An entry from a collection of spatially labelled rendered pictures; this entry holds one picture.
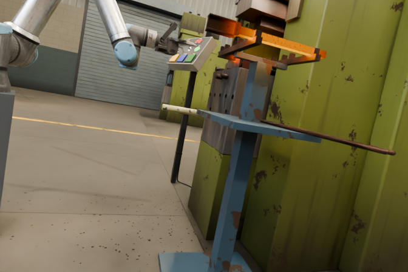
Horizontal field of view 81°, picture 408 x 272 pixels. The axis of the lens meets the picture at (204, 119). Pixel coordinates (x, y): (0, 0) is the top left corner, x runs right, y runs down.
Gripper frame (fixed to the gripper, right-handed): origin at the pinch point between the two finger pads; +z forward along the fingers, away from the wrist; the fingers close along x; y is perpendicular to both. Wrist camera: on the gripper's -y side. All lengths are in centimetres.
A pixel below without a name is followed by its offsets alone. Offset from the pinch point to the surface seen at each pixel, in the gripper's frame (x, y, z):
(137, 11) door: -799, -241, -30
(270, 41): 66, 7, 7
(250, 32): 66, 6, 0
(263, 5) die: 7.2, -30.0, 33.7
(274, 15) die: 7, -27, 42
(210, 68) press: -464, -56, 171
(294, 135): 74, 33, 17
